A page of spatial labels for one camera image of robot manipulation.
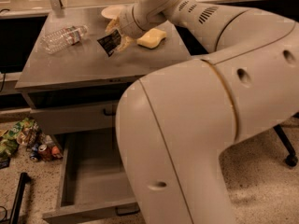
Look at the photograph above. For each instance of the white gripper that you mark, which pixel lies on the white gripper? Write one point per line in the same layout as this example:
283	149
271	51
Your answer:
127	22

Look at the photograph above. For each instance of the black rxbar chocolate wrapper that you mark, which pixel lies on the black rxbar chocolate wrapper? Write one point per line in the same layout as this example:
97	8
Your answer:
110	42

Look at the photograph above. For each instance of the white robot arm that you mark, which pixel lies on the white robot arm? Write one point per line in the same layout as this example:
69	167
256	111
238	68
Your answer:
173	124

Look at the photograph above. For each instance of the grey drawer cabinet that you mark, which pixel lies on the grey drawer cabinet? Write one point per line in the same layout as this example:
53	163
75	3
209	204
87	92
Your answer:
83	73

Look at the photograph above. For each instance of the closed grey middle drawer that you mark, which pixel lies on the closed grey middle drawer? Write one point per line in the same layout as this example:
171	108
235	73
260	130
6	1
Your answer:
74	118

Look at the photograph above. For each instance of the open grey lower drawer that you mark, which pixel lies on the open grey lower drawer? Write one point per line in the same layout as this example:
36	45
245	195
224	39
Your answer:
93	181

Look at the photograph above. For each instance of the white paper bowl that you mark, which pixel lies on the white paper bowl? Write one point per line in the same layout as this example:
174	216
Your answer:
112	12

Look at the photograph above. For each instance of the yellow sponge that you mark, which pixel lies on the yellow sponge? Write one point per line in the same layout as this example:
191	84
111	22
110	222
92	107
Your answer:
152	38

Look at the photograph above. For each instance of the clear plastic water bottle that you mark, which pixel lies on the clear plastic water bottle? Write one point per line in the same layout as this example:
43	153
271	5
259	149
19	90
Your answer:
63	38

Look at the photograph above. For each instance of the orange snack item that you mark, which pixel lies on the orange snack item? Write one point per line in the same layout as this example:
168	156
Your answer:
56	153

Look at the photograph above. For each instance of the red soda can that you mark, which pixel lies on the red soda can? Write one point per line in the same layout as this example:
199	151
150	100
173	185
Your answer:
45	152

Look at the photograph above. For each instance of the green chip bag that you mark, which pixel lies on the green chip bag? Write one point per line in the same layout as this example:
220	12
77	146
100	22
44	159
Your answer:
20	134

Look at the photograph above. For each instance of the blue soda can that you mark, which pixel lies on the blue soda can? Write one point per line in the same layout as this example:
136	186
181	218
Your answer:
34	156

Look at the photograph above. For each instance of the black pole on floor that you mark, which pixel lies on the black pole on floor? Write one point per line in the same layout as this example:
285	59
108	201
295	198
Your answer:
14	215

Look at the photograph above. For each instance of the black office chair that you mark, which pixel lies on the black office chair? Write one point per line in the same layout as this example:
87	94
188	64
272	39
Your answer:
291	160

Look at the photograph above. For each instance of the black drawer handle middle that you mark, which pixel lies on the black drawer handle middle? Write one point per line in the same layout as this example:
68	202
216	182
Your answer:
109	112

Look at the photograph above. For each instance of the black drawer handle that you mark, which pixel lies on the black drawer handle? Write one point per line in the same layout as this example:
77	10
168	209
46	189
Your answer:
109	112
127	210

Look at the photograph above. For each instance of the black drawer handle lower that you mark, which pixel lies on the black drawer handle lower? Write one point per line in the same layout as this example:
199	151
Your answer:
127	210

